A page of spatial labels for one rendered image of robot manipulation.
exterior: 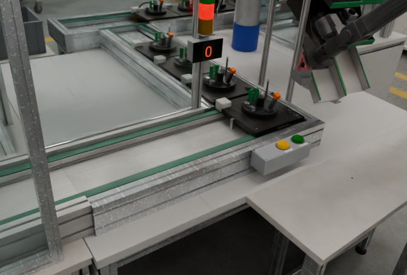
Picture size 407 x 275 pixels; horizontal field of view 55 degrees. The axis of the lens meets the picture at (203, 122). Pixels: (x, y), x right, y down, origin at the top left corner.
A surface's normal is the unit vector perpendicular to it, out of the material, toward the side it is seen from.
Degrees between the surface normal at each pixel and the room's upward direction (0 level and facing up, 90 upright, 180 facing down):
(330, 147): 0
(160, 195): 90
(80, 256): 0
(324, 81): 45
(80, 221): 90
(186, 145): 0
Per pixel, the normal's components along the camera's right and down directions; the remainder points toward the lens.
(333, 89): 0.33, -0.27
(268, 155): 0.06, -0.86
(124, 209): 0.56, 0.45
